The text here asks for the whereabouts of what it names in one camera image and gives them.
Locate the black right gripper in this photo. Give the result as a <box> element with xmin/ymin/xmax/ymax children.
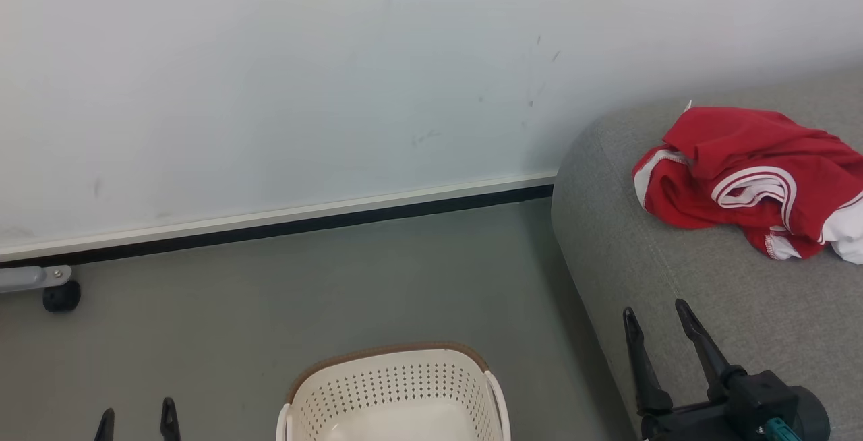
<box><xmin>622</xmin><ymin>298</ymin><xmax>748</xmax><ymax>441</ymax></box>

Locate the red garment with white trim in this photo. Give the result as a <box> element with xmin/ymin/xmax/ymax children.
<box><xmin>632</xmin><ymin>100</ymin><xmax>863</xmax><ymax>265</ymax></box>

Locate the beige perforated plastic laundry basket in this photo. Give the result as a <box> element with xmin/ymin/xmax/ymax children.
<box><xmin>275</xmin><ymin>341</ymin><xmax>512</xmax><ymax>441</ymax></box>

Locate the grey fabric sofa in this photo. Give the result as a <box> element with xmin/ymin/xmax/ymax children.
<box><xmin>551</xmin><ymin>67</ymin><xmax>863</xmax><ymax>441</ymax></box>

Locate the black caster wheel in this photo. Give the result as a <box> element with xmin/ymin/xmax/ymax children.
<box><xmin>42</xmin><ymin>281</ymin><xmax>82</xmax><ymax>313</ymax></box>

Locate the grey metal furniture leg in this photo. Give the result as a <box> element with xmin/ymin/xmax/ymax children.
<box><xmin>0</xmin><ymin>265</ymin><xmax>73</xmax><ymax>294</ymax></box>

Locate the teal right cable connector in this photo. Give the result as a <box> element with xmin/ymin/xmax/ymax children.
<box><xmin>762</xmin><ymin>417</ymin><xmax>800</xmax><ymax>441</ymax></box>

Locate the white black wall baseboard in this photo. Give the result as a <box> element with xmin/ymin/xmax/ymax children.
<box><xmin>0</xmin><ymin>173</ymin><xmax>555</xmax><ymax>270</ymax></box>

